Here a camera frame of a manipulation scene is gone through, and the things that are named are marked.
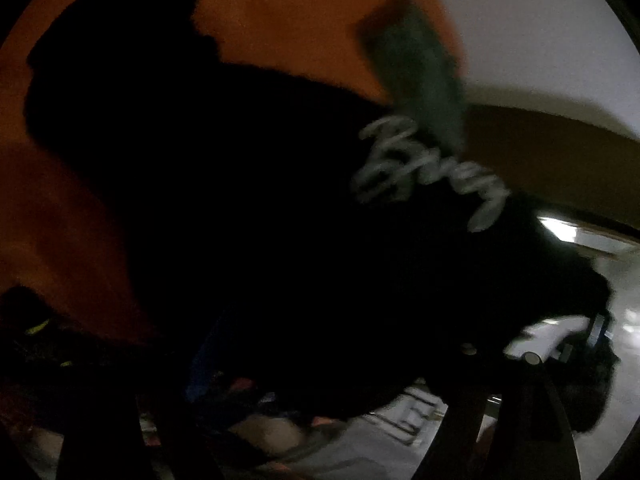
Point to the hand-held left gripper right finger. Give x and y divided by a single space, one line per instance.
480 410

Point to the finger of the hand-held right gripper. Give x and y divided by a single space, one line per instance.
597 332

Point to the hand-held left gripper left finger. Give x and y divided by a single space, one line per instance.
125 420

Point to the black shirt white script print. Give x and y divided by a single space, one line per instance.
250 210

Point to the grey-green folded cloth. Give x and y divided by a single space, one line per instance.
415 70

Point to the brown wooden headboard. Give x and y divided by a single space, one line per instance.
550 160

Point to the orange blanket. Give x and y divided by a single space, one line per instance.
300 20

